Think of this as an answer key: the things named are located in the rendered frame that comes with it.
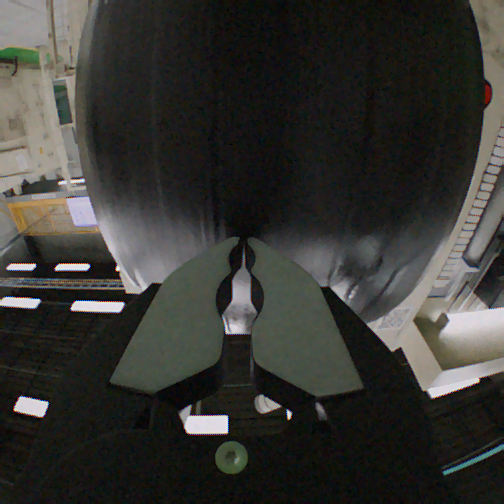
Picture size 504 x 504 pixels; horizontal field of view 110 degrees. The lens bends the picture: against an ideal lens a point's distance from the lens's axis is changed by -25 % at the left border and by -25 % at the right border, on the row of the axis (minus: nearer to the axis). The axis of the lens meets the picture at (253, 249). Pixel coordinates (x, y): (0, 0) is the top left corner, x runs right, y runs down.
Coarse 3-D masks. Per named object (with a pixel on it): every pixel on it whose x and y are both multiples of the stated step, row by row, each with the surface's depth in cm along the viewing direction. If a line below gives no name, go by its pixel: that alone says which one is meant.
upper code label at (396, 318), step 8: (392, 312) 46; (400, 312) 47; (408, 312) 47; (384, 320) 48; (392, 320) 48; (400, 320) 48; (376, 328) 49; (384, 328) 49; (392, 328) 50; (400, 328) 50
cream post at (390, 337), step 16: (480, 0) 17; (496, 0) 16; (480, 16) 18; (496, 16) 17; (480, 32) 19; (496, 32) 18; (496, 48) 20; (496, 64) 21; (496, 80) 22; (496, 96) 23; (496, 112) 24; (496, 128) 26; (480, 144) 27; (480, 160) 29; (480, 176) 30; (464, 208) 33; (448, 240) 37; (432, 272) 41; (416, 288) 43; (400, 304) 45; (416, 304) 46; (384, 336) 51; (400, 336) 52
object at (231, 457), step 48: (144, 432) 4; (288, 432) 4; (48, 480) 3; (96, 480) 3; (144, 480) 3; (192, 480) 3; (240, 480) 3; (288, 480) 3; (336, 480) 3; (384, 480) 3
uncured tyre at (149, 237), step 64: (128, 0) 8; (192, 0) 8; (256, 0) 8; (320, 0) 8; (384, 0) 8; (448, 0) 8; (128, 64) 9; (192, 64) 9; (256, 64) 9; (320, 64) 9; (384, 64) 9; (448, 64) 9; (128, 128) 10; (192, 128) 10; (256, 128) 10; (320, 128) 10; (384, 128) 10; (448, 128) 10; (128, 192) 11; (192, 192) 11; (256, 192) 11; (320, 192) 11; (384, 192) 11; (448, 192) 11; (128, 256) 14; (192, 256) 13; (320, 256) 14; (384, 256) 14
